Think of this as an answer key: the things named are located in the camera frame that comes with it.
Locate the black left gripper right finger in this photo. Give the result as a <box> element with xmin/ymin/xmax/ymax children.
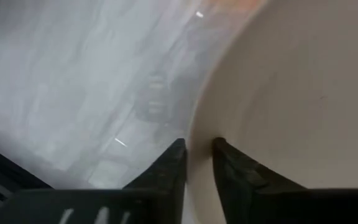
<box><xmin>212</xmin><ymin>137</ymin><xmax>307</xmax><ymax>224</ymax></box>

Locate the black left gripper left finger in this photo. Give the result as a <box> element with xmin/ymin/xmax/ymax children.
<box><xmin>122</xmin><ymin>138</ymin><xmax>188</xmax><ymax>224</ymax></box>

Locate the cream plate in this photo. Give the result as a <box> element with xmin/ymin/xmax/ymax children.
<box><xmin>181</xmin><ymin>0</ymin><xmax>358</xmax><ymax>224</ymax></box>

